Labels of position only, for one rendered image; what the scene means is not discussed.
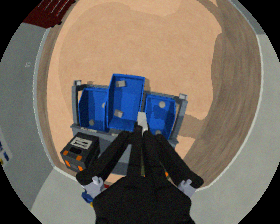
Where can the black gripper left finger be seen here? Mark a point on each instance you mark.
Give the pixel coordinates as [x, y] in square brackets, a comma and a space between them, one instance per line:
[93, 177]

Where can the black case with orange latches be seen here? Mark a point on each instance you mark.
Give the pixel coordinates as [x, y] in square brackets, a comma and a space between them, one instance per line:
[81, 152]

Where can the blue bin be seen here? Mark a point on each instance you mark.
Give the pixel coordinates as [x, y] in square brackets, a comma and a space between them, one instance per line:
[127, 99]
[160, 118]
[90, 108]

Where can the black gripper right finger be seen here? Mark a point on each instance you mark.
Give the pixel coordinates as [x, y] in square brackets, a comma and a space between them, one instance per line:
[181, 175]

